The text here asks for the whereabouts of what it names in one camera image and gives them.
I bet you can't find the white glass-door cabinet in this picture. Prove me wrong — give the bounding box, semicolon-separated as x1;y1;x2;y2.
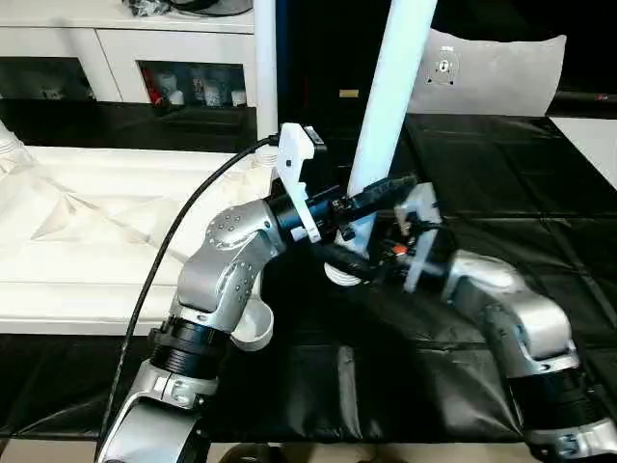
0;0;259;109

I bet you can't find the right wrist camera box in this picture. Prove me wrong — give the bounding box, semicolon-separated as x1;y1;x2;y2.
392;183;443;293

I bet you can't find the white plastic table top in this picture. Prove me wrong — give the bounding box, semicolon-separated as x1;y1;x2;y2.
0;145;282;351

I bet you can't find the white flat board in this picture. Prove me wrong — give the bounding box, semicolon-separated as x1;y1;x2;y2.
550;116;617;190

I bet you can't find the grey cushion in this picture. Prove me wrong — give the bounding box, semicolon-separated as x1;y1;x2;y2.
409;29;568;118

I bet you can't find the black sofa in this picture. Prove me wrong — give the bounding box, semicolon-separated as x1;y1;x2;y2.
278;0;617;119

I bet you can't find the dark cabled device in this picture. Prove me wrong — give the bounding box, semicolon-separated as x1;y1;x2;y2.
123;0;255;18

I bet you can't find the black work mat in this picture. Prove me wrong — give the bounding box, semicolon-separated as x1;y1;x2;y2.
0;96;617;445

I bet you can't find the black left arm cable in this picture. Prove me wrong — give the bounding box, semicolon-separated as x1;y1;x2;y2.
94;138;282;456

